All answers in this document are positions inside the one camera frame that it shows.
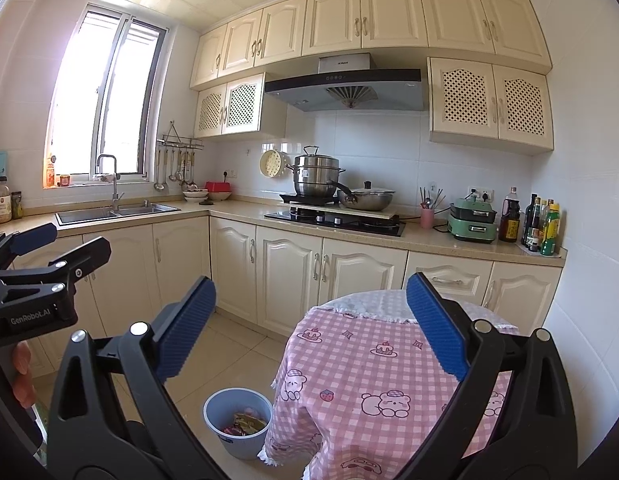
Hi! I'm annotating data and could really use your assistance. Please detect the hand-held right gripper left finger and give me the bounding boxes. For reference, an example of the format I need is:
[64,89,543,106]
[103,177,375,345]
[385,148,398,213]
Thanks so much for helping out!
[46,275,225,480]

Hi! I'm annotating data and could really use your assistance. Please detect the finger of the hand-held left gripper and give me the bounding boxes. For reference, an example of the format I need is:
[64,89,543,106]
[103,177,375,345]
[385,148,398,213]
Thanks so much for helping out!
[0,222,58,273]
[0,236,113,299]

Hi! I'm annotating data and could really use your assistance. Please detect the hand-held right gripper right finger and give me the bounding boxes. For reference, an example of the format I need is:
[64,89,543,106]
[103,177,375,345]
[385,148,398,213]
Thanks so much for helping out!
[397,272,580,480]

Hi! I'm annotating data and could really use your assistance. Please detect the blue trash bin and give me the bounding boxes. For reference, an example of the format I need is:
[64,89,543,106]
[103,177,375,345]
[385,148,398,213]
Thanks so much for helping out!
[203,387,274,461]

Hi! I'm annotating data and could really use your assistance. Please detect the person's left hand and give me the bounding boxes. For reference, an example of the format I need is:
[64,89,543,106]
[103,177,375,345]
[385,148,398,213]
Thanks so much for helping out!
[12,341,39,412]

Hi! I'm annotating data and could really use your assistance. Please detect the large bottle with white label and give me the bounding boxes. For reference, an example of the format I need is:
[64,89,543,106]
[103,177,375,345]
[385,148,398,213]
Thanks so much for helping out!
[0,176,13,225]

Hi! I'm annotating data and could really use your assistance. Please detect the steel kitchen sink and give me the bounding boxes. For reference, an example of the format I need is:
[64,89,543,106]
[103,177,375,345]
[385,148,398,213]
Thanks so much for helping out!
[55,201,182,226]

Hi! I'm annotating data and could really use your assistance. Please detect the metal faucet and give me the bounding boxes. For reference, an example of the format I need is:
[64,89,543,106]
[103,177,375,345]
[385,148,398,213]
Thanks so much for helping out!
[95,154,125,212]

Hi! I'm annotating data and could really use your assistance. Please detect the white lace table cover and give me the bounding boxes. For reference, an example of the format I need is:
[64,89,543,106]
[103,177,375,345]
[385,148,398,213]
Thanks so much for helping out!
[306,289,520,333]

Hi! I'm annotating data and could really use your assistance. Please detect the pink checked tablecloth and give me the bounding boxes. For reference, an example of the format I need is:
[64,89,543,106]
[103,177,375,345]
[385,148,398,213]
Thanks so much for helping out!
[258,307,520,480]

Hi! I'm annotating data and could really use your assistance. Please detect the hanging kitchen utensils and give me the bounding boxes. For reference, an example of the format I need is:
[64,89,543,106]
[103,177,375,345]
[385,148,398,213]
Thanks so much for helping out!
[154,147,197,193]

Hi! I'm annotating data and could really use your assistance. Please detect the pink chopstick holder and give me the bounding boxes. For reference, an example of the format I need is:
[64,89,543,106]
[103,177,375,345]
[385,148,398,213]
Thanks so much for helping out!
[418,186,446,229]

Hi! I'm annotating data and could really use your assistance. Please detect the green electric cooker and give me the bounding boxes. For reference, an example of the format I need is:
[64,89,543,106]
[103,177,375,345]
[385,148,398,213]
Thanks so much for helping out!
[447,197,499,245]

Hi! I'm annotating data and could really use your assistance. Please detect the cream base kitchen cabinets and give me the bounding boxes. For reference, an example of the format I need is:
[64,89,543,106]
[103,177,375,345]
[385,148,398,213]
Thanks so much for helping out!
[9,215,564,376]

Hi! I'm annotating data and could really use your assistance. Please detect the pale wooden board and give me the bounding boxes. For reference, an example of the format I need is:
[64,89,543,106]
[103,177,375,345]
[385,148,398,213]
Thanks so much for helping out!
[289,202,401,222]

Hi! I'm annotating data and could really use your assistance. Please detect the beige kitchen countertop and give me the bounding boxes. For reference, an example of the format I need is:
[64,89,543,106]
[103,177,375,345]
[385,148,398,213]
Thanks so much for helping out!
[0,195,567,263]

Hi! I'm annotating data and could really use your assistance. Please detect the large brown sauce bottle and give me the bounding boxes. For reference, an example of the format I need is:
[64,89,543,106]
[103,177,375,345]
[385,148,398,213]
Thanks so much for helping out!
[498,187,521,243]

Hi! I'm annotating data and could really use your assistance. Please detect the dark glass bottle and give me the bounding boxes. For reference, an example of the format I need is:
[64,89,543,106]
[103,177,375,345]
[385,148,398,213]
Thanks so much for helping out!
[532,197,548,252]
[523,193,538,247]

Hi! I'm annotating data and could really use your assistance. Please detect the white bottle tray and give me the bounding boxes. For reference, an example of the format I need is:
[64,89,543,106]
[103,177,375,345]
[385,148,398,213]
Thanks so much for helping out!
[519,242,565,259]

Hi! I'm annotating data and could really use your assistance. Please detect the red plastic container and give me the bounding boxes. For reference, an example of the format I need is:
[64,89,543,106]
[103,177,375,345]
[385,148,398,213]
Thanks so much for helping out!
[205,181,235,202]

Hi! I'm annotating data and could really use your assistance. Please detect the black gas stove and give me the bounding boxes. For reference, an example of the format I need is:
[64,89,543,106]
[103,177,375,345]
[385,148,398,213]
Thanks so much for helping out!
[263,208,407,238]

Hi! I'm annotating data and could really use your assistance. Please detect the steel wok with lid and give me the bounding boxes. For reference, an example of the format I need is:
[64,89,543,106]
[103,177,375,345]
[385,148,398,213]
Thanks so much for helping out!
[337,180,397,212]

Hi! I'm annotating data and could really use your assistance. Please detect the green yellow bottle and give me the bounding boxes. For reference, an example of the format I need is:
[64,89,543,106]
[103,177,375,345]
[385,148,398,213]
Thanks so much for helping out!
[541,200,561,257]

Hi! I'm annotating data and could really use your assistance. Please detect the metal utensil rack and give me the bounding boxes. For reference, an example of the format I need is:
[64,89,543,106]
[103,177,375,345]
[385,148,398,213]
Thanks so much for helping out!
[156,121,205,151]

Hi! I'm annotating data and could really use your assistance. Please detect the sliding window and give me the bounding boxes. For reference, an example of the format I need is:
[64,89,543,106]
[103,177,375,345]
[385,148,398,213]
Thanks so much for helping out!
[43,2,169,188]

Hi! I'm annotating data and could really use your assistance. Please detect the black induction cooker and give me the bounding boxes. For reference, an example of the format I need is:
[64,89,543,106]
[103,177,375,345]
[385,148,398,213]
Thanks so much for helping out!
[279,192,340,206]

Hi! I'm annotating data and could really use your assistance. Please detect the cream plastic colander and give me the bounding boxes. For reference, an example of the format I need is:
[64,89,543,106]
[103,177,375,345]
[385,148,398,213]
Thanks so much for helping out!
[259,149,292,179]

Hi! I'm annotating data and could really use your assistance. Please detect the steel steamer pot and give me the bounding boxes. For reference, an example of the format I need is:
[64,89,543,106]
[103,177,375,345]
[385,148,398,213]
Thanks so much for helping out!
[285,145,346,197]

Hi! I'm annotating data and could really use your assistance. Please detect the cream lattice door cabinet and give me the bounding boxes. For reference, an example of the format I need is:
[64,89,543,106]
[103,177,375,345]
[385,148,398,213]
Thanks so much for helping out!
[427,56,555,156]
[193,72,266,139]

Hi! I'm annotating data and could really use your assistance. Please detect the grey range hood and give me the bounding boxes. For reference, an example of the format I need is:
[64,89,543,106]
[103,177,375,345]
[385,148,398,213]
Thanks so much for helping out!
[263,52,429,113]

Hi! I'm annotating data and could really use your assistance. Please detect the cream wall kitchen cabinets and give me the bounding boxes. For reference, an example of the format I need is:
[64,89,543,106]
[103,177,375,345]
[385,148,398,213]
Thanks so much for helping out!
[189,0,554,92]

